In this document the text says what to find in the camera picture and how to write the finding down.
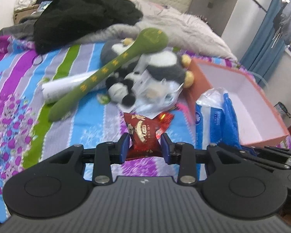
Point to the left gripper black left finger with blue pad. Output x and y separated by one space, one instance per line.
106 154

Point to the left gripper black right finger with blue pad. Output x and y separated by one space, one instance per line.
182 154

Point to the red snack packet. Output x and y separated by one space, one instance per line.
142 131

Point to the blue white tissue pack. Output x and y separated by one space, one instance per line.
216 120

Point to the orange cardboard box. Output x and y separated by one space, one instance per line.
259 123

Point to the clear plastic bag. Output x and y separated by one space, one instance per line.
151 96

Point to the small panda plush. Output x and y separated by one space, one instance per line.
120 89

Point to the white paper roll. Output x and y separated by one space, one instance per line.
54 90

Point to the striped floral bed sheet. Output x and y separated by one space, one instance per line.
26 135

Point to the grey white penguin plush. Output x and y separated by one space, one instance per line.
163 65

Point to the blue curtain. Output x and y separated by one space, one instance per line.
269 43

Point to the green plush snake toy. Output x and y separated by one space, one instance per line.
149 40

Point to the grey fluffy blanket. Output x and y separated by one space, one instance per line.
185 31

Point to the black jacket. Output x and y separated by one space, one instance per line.
65 21

